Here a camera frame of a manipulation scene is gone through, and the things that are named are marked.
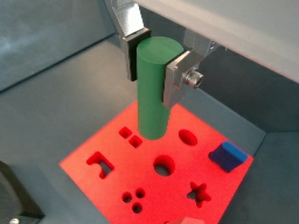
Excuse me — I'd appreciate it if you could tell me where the gripper metal right finger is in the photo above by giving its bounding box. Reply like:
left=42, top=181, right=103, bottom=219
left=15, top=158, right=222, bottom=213
left=163, top=30, right=221, bottom=109

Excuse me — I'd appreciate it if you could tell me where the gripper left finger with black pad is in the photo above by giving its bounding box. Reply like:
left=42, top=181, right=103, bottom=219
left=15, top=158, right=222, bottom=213
left=105, top=0, right=151, bottom=81

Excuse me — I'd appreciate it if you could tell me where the green cylinder peg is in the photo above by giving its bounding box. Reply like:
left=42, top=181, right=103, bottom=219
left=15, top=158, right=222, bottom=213
left=137, top=37, right=183, bottom=140

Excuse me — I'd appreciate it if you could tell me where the red shape sorter board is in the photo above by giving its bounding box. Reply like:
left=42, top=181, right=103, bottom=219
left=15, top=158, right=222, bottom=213
left=61, top=104, right=253, bottom=224

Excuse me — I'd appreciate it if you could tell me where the blue rounded block peg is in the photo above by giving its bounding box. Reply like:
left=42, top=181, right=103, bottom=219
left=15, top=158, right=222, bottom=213
left=209, top=141, right=249, bottom=172

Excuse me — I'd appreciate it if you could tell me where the pink hexagonal peg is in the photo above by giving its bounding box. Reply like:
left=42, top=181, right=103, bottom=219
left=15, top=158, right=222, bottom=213
left=165, top=217, right=206, bottom=224

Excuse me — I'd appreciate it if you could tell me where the black curved holder stand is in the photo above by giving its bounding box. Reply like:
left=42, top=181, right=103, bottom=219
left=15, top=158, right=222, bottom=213
left=0, top=161, right=45, bottom=224

